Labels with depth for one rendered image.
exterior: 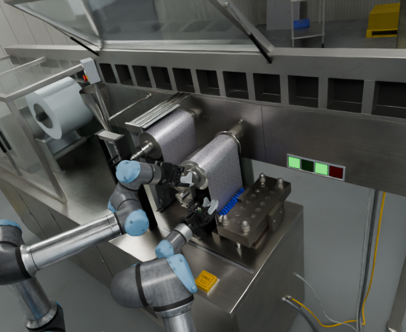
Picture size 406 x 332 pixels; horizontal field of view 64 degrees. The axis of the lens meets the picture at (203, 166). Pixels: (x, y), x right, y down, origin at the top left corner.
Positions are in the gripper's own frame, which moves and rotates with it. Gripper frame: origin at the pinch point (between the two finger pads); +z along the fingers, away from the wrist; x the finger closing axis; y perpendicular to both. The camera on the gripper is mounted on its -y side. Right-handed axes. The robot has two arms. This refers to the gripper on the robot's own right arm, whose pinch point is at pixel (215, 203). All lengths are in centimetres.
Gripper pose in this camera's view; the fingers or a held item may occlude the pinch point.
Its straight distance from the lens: 145.0
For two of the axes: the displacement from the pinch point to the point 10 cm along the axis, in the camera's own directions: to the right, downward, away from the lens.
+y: -1.8, -8.1, -5.5
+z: 6.0, -5.4, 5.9
